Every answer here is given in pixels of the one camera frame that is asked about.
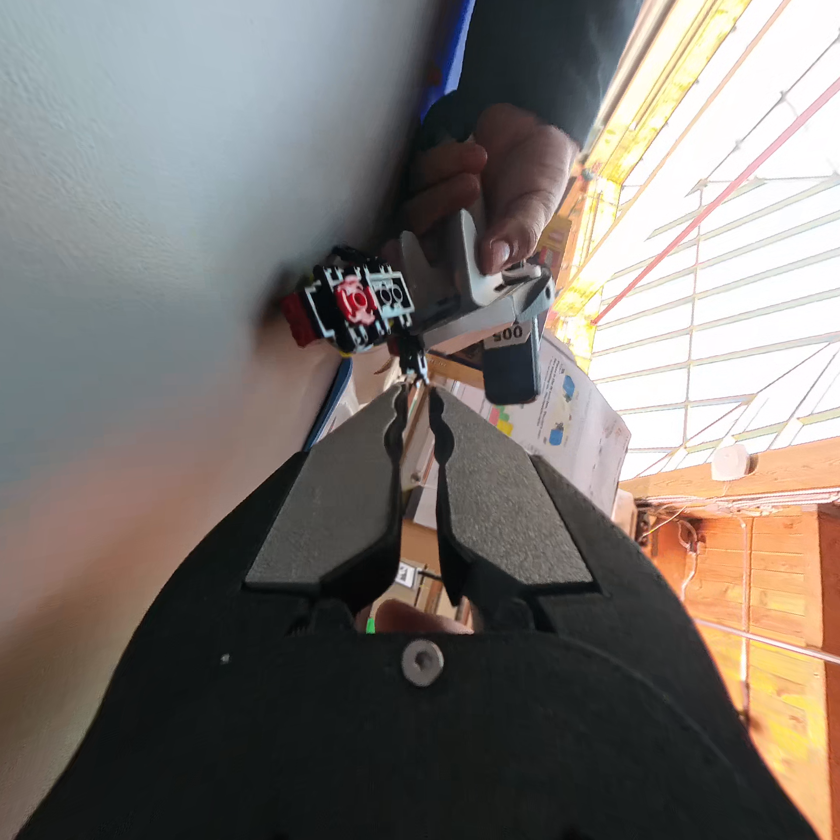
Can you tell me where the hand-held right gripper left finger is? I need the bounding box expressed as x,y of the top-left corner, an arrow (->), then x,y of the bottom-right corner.
243,384 -> 404,614

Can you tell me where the black red yellow lego model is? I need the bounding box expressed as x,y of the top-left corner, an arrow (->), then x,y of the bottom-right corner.
282,246 -> 417,358

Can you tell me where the person's right hand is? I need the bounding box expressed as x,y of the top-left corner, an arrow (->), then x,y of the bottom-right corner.
375,598 -> 475,636

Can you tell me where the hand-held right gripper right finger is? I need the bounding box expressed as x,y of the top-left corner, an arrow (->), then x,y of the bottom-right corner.
430,387 -> 596,610

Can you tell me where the white cable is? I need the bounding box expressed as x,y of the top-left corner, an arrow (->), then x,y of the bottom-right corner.
640,505 -> 708,614

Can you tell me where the person's left forearm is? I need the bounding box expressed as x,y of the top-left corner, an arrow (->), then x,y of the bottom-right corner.
420,0 -> 647,155

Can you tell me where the white round wall device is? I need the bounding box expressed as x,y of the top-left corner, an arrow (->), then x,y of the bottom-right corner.
712,443 -> 754,483

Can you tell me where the large slatted window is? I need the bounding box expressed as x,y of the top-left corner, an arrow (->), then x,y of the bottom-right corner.
558,0 -> 840,481

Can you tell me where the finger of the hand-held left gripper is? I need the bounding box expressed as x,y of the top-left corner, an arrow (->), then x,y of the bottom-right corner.
400,231 -> 557,353
458,209 -> 550,307

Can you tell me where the person's left hand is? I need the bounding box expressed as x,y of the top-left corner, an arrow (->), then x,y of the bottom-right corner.
403,105 -> 581,277

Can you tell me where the printed paper sheet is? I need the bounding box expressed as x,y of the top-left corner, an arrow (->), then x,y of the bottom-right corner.
459,335 -> 632,519

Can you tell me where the open lego instruction booklet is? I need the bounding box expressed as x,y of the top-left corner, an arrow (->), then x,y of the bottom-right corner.
304,357 -> 368,455

